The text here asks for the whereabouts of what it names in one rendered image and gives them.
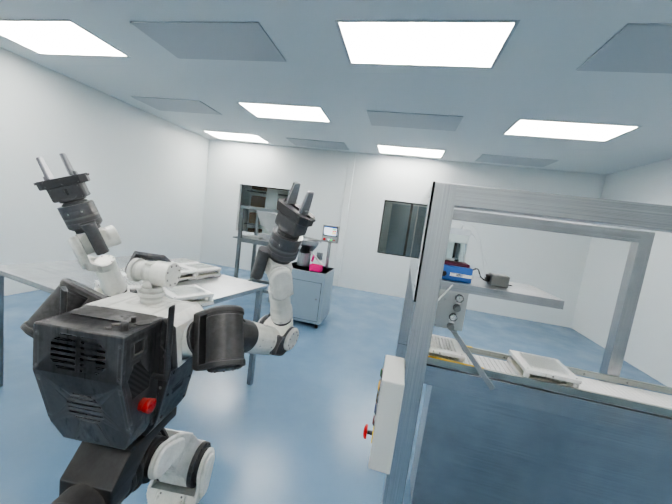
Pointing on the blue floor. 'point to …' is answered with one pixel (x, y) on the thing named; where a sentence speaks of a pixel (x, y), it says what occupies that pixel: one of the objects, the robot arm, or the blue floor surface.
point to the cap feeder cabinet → (311, 294)
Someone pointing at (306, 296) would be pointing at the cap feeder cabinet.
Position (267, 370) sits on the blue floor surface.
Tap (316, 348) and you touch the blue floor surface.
